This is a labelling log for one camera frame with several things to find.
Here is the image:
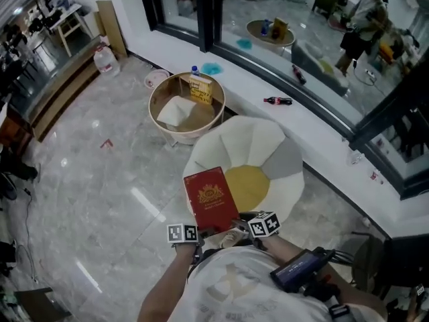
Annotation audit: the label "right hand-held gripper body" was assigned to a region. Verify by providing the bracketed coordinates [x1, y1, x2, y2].
[238, 210, 282, 251]

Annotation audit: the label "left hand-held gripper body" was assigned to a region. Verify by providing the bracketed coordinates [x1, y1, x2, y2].
[166, 223, 206, 265]

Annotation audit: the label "red book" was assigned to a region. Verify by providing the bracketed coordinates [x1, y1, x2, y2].
[183, 166, 240, 235]

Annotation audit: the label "white flower-shaped seat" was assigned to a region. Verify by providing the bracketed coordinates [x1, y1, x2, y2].
[182, 115, 306, 227]

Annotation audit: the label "person's left forearm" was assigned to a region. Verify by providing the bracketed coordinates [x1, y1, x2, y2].
[137, 242, 197, 322]

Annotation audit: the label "person's right forearm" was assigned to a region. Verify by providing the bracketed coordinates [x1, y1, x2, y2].
[263, 234, 315, 268]

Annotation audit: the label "yellow book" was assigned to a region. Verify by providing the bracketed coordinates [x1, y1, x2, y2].
[188, 73, 214, 105]

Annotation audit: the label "beige shoe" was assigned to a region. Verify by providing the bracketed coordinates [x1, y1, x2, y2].
[220, 229, 243, 249]

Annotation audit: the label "black chest-mounted device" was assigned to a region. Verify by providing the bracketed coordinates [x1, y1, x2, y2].
[269, 246, 337, 294]

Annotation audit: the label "person's white shirt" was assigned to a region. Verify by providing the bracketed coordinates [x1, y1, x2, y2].
[174, 245, 386, 322]

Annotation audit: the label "cola bottle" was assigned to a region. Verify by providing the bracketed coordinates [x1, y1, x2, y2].
[262, 96, 294, 107]

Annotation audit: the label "dark chair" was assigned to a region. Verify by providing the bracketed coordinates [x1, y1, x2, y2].
[350, 231, 429, 322]

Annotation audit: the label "round wooden side table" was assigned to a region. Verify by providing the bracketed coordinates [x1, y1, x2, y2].
[147, 71, 227, 146]

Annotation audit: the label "teal fluffy cloth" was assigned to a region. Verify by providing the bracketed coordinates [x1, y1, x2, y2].
[200, 61, 225, 76]

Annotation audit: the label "wooden steps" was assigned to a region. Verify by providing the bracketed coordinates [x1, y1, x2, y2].
[27, 48, 102, 143]

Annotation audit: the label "large clear water jug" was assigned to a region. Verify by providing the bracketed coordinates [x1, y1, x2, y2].
[93, 43, 121, 79]

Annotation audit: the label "leaning wooden board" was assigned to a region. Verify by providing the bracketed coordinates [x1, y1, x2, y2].
[96, 0, 129, 60]

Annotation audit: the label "white wooden table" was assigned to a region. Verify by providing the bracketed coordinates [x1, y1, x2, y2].
[49, 3, 92, 58]

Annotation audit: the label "black floor cable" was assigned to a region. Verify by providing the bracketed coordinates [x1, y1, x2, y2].
[12, 185, 40, 283]

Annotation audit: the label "dark window frame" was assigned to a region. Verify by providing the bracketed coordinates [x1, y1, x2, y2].
[136, 0, 429, 201]

